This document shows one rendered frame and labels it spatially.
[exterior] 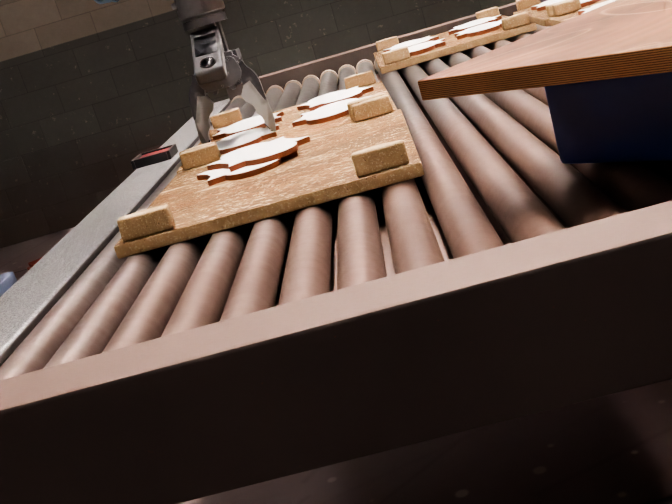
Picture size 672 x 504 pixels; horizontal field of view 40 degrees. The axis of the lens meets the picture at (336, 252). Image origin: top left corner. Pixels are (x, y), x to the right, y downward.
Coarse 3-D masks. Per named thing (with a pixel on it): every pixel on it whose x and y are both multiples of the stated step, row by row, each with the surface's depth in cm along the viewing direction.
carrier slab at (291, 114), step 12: (372, 84) 177; (288, 108) 178; (396, 108) 140; (288, 120) 161; (336, 120) 145; (348, 120) 141; (216, 132) 174; (276, 132) 151; (288, 132) 147; (300, 132) 144; (312, 132) 140; (180, 168) 143
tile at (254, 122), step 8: (280, 112) 169; (248, 120) 170; (256, 120) 167; (280, 120) 163; (224, 128) 169; (232, 128) 166; (240, 128) 163; (248, 128) 160; (216, 136) 164; (224, 136) 164
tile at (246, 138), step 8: (256, 128) 156; (264, 128) 154; (232, 136) 155; (240, 136) 152; (248, 136) 150; (256, 136) 147; (264, 136) 147; (272, 136) 147; (224, 144) 149; (232, 144) 146; (240, 144) 144; (248, 144) 144; (224, 152) 144
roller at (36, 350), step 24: (240, 96) 247; (96, 264) 103; (120, 264) 106; (72, 288) 96; (96, 288) 97; (48, 312) 90; (72, 312) 89; (48, 336) 83; (24, 360) 78; (48, 360) 80
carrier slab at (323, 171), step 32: (352, 128) 133; (384, 128) 125; (288, 160) 123; (320, 160) 116; (416, 160) 100; (192, 192) 120; (224, 192) 114; (256, 192) 108; (288, 192) 103; (320, 192) 100; (352, 192) 100; (192, 224) 101; (224, 224) 101
